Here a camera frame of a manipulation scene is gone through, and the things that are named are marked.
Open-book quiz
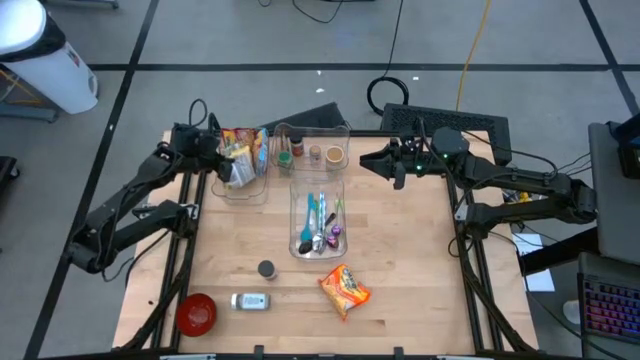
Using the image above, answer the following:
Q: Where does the grey-legged wooden desk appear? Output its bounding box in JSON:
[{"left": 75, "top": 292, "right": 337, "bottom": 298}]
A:
[{"left": 0, "top": 97, "right": 59, "bottom": 124}]

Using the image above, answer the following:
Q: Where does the black device on desk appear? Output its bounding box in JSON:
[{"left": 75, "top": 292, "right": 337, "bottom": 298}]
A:
[{"left": 607, "top": 113, "right": 640, "bottom": 180}]

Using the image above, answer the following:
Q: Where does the black aluminium rig frame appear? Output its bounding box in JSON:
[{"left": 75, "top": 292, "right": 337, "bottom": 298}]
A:
[{"left": 112, "top": 127, "right": 539, "bottom": 360}]

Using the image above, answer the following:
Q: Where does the grey standing desk base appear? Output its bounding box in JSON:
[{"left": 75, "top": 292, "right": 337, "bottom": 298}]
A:
[{"left": 47, "top": 0, "right": 121, "bottom": 10}]

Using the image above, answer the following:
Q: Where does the black floor cable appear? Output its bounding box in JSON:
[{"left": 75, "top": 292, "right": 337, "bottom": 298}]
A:
[{"left": 291, "top": 0, "right": 351, "bottom": 25}]

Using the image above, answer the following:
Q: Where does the orange ramen noodle pack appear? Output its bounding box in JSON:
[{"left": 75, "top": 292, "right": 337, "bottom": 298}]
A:
[{"left": 318, "top": 263, "right": 373, "bottom": 321}]

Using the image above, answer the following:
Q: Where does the clear plastic bin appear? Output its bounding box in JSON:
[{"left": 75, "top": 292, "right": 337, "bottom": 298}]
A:
[
  {"left": 210, "top": 127, "right": 271, "bottom": 207},
  {"left": 289, "top": 179, "right": 350, "bottom": 261},
  {"left": 269, "top": 122, "right": 351, "bottom": 184}
]

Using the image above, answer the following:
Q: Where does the backlit keyboard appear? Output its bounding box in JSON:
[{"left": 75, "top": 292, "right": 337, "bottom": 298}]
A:
[{"left": 579, "top": 274, "right": 640, "bottom": 346}]

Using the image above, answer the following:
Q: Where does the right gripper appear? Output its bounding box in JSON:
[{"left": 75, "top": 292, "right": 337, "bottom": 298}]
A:
[{"left": 358, "top": 127, "right": 472, "bottom": 191}]

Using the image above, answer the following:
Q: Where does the white mouse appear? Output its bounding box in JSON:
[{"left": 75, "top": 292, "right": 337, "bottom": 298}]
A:
[{"left": 563, "top": 298, "right": 584, "bottom": 325}]

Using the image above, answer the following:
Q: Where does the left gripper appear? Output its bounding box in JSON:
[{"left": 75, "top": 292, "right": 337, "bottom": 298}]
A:
[{"left": 171, "top": 123, "right": 236, "bottom": 184}]

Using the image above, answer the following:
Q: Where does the purple iridescent spoon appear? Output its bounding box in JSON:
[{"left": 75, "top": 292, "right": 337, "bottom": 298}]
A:
[{"left": 330, "top": 198, "right": 345, "bottom": 238}]

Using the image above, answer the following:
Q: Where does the teal plastic spoon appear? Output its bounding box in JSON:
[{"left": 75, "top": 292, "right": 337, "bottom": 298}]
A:
[{"left": 299, "top": 192, "right": 317, "bottom": 242}]

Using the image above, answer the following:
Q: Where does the Maruchan roast beef ramen pack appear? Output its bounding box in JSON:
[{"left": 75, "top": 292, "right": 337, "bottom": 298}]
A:
[{"left": 221, "top": 127, "right": 259, "bottom": 149}]

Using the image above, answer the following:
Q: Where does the green lid herb jar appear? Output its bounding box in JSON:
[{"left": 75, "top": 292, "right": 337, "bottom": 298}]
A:
[{"left": 276, "top": 149, "right": 295, "bottom": 176}]

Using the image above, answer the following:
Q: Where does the white trash bin black bag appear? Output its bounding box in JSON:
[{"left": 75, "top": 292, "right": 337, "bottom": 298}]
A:
[{"left": 0, "top": 0, "right": 100, "bottom": 115}]

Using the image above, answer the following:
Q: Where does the white paper sheet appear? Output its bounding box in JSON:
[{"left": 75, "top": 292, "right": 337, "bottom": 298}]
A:
[{"left": 512, "top": 232, "right": 557, "bottom": 294}]

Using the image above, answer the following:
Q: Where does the yellow cable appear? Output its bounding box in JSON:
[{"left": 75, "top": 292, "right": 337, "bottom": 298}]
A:
[
  {"left": 454, "top": 0, "right": 495, "bottom": 112},
  {"left": 0, "top": 67, "right": 45, "bottom": 106}
]

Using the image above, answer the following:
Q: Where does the white labelled spice jar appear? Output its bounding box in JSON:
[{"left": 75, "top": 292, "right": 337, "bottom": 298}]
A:
[{"left": 230, "top": 292, "right": 272, "bottom": 311}]

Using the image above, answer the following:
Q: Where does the black coiled cable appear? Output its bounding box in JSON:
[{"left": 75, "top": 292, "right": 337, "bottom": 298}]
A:
[{"left": 366, "top": 0, "right": 411, "bottom": 117}]

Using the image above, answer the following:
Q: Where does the yellow ramen noodle pack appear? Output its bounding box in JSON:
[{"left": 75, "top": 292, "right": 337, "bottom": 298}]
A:
[{"left": 225, "top": 144, "right": 258, "bottom": 190}]

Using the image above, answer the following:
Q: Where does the red bowl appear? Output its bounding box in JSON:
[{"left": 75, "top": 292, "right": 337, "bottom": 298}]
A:
[{"left": 174, "top": 292, "right": 219, "bottom": 338}]

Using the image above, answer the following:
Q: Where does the dark spice jar grey lid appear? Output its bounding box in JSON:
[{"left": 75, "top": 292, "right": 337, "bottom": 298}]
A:
[{"left": 256, "top": 259, "right": 279, "bottom": 282}]

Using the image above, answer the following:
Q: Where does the black angled panel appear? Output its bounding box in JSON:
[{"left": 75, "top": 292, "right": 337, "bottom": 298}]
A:
[{"left": 263, "top": 101, "right": 349, "bottom": 132}]

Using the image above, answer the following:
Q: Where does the tan lid white canister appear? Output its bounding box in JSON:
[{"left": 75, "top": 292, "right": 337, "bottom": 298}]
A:
[{"left": 324, "top": 144, "right": 346, "bottom": 171}]

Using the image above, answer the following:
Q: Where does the black desk beam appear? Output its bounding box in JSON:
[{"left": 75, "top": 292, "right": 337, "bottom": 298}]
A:
[{"left": 518, "top": 227, "right": 601, "bottom": 277}]

